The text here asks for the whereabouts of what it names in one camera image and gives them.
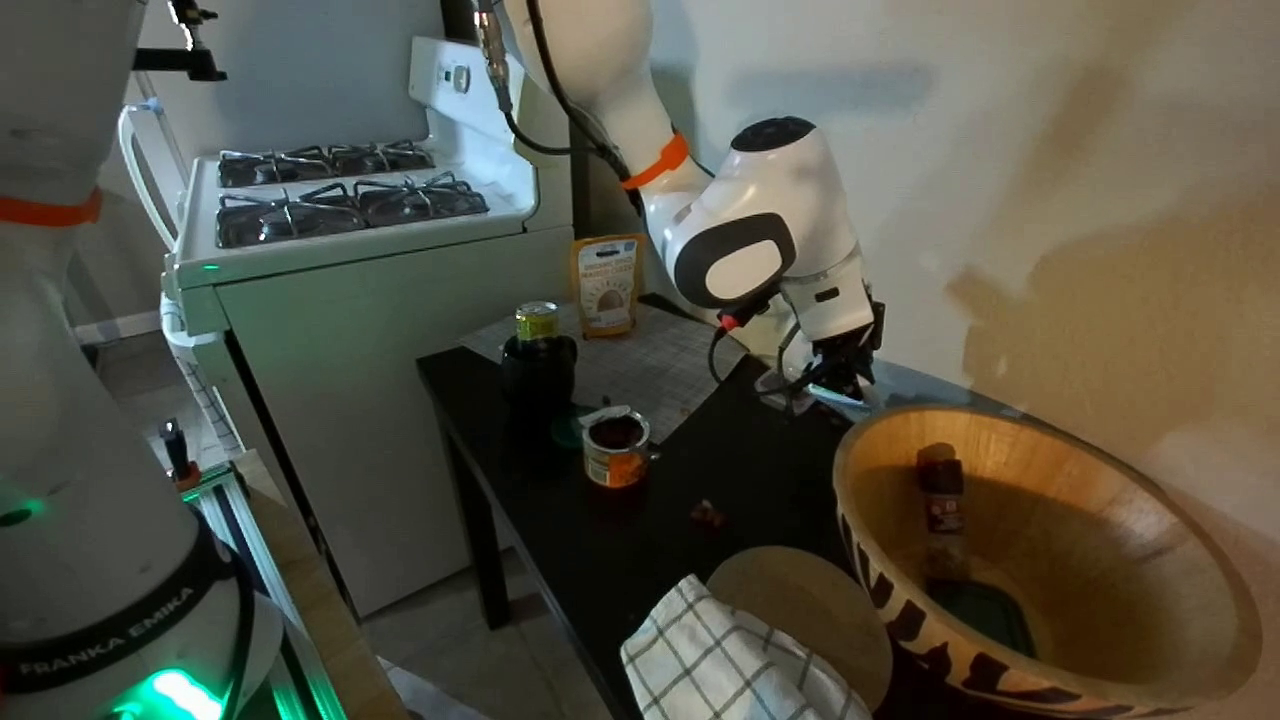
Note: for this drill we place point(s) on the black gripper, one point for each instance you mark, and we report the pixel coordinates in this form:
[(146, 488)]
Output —
[(843, 343)]

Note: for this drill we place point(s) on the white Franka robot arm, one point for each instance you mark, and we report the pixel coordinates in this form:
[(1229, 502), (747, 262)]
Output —
[(747, 225)]

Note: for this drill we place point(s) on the small brown objects pile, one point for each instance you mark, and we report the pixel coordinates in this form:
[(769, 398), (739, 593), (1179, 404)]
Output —
[(704, 515)]

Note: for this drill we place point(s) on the spice bottle with dark cap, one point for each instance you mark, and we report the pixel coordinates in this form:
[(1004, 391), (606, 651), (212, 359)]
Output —
[(940, 502)]

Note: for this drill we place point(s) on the grey woven placemat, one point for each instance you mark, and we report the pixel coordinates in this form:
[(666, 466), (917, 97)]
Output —
[(661, 365)]

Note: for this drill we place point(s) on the round wooden board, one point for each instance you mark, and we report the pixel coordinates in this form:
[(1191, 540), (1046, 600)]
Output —
[(812, 600)]

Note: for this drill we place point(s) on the tin cup with brown contents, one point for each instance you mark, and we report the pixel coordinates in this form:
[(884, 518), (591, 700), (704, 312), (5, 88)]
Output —
[(617, 454)]

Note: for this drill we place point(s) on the orange snack pouch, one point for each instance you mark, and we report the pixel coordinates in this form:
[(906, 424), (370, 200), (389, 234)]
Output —
[(611, 281)]

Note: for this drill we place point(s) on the green item inside bowl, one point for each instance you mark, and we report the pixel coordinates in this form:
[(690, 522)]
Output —
[(984, 614)]

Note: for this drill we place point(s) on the black table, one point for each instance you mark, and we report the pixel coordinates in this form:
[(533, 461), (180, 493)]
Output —
[(624, 562)]

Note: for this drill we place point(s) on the green yellow can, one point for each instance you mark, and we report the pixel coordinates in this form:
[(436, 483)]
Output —
[(537, 323)]

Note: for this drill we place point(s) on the white checkered cloth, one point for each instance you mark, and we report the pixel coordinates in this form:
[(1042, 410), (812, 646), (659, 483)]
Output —
[(722, 661)]

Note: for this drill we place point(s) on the large patterned wooden bowl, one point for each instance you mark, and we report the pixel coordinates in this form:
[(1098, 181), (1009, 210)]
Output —
[(1134, 586)]

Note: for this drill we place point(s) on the white gas stove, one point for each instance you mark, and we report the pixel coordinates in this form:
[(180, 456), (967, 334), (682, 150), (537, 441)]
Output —
[(362, 344)]

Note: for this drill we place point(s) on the wooden plank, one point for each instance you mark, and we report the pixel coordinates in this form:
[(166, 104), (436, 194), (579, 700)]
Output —
[(326, 614)]

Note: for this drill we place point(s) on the red and black tool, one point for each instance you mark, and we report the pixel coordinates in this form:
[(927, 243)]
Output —
[(179, 450)]

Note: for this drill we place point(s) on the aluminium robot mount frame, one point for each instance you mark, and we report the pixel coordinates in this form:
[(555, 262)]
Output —
[(225, 515)]

